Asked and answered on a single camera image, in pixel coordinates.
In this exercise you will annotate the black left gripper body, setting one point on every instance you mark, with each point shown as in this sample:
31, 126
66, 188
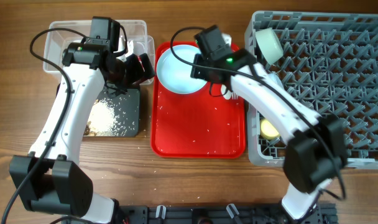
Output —
131, 71

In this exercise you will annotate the white napkin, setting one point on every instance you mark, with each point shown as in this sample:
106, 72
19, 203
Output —
130, 48

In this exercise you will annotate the white plastic spoon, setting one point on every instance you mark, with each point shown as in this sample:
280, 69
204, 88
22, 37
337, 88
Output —
225, 92

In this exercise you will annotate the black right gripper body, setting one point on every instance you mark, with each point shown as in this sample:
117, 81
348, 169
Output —
199, 70

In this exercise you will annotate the grey dishwasher rack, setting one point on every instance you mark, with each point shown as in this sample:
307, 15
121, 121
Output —
330, 65

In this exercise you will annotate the food scraps with rice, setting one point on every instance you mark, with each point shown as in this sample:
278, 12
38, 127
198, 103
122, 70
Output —
113, 118

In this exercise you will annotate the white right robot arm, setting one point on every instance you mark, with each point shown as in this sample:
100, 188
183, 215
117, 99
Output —
315, 147

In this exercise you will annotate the white plastic fork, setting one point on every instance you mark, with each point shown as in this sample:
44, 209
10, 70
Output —
235, 96

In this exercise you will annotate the yellow plastic cup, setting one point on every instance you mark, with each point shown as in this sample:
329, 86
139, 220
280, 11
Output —
267, 130

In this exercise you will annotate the green bowl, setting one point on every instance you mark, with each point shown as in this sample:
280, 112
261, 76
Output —
269, 45

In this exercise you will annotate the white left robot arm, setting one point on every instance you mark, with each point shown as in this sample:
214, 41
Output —
49, 179

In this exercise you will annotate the small blue bowl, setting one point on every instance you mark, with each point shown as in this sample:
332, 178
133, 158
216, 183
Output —
275, 78

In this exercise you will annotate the black waste tray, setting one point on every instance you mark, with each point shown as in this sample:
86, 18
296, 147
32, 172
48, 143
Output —
72, 122

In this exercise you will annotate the clear plastic bin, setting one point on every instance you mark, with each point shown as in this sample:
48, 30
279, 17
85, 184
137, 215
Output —
58, 31

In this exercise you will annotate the red plastic tray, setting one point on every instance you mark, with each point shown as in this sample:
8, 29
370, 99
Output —
201, 125

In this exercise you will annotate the light blue plate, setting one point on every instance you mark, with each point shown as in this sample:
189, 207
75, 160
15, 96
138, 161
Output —
175, 75

